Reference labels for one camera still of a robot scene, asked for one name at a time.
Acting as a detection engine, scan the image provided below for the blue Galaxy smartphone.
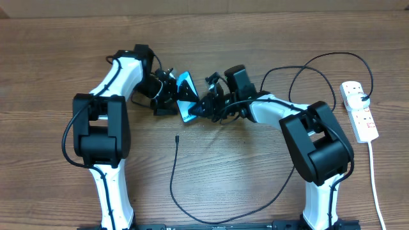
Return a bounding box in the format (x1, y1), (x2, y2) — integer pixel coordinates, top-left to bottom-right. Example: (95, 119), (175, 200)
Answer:
(176, 72), (199, 123)

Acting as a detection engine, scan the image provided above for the black USB charging cable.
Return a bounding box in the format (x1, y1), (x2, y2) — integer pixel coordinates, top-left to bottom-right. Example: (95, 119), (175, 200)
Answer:
(169, 52), (374, 225)

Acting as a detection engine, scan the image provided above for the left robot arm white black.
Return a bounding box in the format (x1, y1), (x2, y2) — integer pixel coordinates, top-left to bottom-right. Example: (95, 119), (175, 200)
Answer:
(61, 44), (199, 229)

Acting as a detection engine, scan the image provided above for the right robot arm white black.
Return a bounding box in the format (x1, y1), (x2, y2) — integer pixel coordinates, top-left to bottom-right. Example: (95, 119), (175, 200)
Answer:
(188, 65), (355, 229)

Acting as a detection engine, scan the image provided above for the white USB charger plug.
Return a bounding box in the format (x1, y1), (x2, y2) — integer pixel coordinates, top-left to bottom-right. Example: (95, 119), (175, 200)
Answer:
(344, 93), (371, 111)

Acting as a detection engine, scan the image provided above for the white power strip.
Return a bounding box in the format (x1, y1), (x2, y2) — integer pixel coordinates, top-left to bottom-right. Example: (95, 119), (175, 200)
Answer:
(339, 81), (379, 143)

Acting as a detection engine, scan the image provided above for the white power strip cord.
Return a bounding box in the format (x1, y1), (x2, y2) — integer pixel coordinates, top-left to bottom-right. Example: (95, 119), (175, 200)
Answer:
(367, 141), (387, 230)

